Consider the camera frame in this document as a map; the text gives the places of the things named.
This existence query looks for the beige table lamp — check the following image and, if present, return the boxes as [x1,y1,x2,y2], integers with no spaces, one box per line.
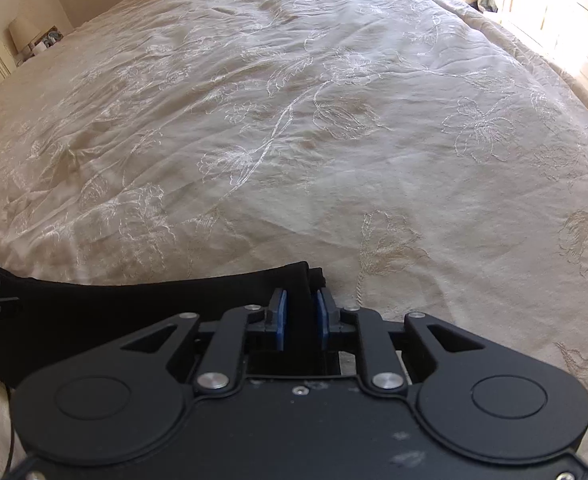
[8,15,41,60]

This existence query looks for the black pants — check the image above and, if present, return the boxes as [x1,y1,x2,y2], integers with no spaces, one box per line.
[0,261,325,388]

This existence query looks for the cream embroidered bedspread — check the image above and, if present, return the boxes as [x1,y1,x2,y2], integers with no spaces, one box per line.
[0,0,588,462]

